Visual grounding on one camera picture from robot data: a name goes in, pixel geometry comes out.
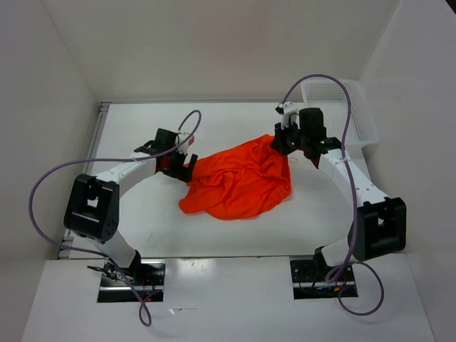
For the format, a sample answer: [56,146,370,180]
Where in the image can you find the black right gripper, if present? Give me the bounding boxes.
[271,118,309,156]

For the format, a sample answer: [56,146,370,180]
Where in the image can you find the orange shorts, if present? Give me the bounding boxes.
[179,135,292,220]

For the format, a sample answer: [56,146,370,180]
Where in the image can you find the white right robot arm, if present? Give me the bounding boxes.
[270,102,407,280]

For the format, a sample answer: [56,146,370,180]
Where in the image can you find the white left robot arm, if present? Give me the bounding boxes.
[63,128,197,285]

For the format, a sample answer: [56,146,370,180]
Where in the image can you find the white plastic basket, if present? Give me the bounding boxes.
[301,78,380,149]

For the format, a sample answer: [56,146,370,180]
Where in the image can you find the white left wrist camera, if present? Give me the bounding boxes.
[175,132,195,155]

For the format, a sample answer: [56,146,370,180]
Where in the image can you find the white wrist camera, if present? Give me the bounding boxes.
[175,132,195,155]
[275,101,299,130]

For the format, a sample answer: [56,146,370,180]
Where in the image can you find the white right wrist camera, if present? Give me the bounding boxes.
[275,101,299,130]

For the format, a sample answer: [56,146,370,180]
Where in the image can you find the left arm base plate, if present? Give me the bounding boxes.
[88,259,166,304]

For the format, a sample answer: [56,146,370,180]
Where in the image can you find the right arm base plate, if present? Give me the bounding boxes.
[289,256,358,300]

